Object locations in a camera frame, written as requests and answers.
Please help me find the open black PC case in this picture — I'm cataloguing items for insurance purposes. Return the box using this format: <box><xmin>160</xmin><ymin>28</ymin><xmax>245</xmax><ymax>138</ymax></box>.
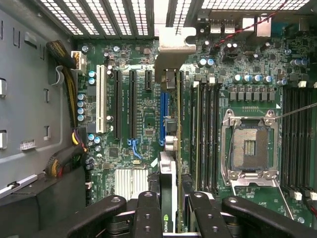
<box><xmin>0</xmin><ymin>0</ymin><xmax>317</xmax><ymax>238</ymax></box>

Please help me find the yellow black cable bundle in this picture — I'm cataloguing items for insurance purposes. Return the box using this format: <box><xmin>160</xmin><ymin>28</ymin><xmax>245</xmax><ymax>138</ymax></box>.
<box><xmin>45</xmin><ymin>40</ymin><xmax>88</xmax><ymax>179</ymax></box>

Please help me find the blue expansion slot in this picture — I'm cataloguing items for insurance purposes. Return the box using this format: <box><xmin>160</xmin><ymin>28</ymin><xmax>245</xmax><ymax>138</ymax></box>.
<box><xmin>159</xmin><ymin>92</ymin><xmax>171</xmax><ymax>147</ymax></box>

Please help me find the red black twisted wire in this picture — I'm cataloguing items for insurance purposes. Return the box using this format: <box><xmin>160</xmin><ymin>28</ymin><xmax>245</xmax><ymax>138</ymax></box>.
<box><xmin>212</xmin><ymin>0</ymin><xmax>297</xmax><ymax>49</ymax></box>

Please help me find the black plastic shroud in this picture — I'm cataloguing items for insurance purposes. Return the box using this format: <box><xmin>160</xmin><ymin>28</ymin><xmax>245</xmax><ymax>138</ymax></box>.
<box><xmin>0</xmin><ymin>166</ymin><xmax>88</xmax><ymax>238</ymax></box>

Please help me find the grey power supply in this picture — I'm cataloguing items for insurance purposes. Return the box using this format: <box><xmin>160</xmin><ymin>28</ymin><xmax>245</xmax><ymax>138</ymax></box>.
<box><xmin>0</xmin><ymin>4</ymin><xmax>76</xmax><ymax>199</ymax></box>

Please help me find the metal socket cover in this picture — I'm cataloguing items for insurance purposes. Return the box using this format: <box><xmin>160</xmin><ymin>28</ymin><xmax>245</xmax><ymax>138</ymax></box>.
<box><xmin>230</xmin><ymin>178</ymin><xmax>297</xmax><ymax>221</ymax></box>

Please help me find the CPU socket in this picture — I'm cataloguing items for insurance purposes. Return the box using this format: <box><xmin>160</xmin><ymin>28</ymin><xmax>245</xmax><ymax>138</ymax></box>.
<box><xmin>221</xmin><ymin>109</ymin><xmax>282</xmax><ymax>187</ymax></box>

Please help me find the silver chipset heatsink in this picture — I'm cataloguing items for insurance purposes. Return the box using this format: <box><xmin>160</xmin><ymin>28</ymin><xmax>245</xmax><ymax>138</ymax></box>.
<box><xmin>114</xmin><ymin>168</ymin><xmax>149</xmax><ymax>202</ymax></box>

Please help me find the thin locking lever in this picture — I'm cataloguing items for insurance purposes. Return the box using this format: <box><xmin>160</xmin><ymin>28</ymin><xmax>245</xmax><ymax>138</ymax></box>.
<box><xmin>275</xmin><ymin>102</ymin><xmax>317</xmax><ymax>121</ymax></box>

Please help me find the green motherboard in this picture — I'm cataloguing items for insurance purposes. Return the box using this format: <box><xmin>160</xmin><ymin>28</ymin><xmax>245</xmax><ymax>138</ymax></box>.
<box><xmin>74</xmin><ymin>14</ymin><xmax>317</xmax><ymax>229</ymax></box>

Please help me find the white PCI slot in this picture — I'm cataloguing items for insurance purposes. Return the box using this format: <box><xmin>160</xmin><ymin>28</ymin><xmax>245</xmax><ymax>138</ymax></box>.
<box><xmin>96</xmin><ymin>64</ymin><xmax>108</xmax><ymax>134</ymax></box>

